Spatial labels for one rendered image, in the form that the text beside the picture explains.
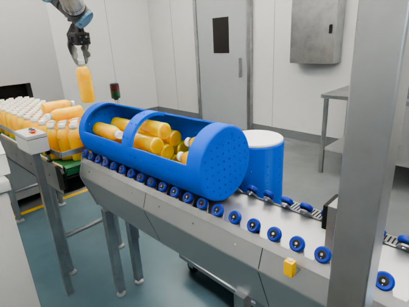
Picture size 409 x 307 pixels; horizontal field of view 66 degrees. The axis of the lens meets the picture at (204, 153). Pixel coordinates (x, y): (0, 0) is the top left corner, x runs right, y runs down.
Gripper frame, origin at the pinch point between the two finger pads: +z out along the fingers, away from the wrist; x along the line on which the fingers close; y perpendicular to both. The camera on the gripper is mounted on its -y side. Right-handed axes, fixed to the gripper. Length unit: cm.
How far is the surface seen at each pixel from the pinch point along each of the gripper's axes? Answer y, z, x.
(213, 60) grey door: -245, 68, 324
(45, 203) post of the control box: -12, 78, -29
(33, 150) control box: -7, 43, -29
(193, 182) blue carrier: 90, 29, -3
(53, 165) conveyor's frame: -11, 56, -21
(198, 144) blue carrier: 88, 16, 1
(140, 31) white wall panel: -431, 32, 296
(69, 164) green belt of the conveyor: -4, 55, -15
